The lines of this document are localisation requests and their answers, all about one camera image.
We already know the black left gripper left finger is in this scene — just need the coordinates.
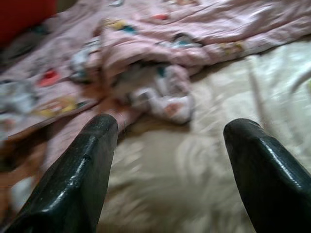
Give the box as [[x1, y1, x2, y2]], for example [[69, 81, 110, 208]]
[[4, 114, 119, 233]]

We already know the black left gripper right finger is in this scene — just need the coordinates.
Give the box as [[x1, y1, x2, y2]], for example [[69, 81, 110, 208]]
[[223, 118, 311, 233]]

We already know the pink cartoon print blanket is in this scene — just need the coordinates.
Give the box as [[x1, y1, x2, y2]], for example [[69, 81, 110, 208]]
[[0, 0, 311, 175]]

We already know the beige floral bed sheet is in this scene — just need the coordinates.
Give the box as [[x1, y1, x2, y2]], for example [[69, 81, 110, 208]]
[[97, 38, 311, 233]]

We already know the red fabric sofa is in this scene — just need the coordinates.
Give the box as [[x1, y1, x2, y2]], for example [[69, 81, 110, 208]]
[[0, 0, 59, 44]]

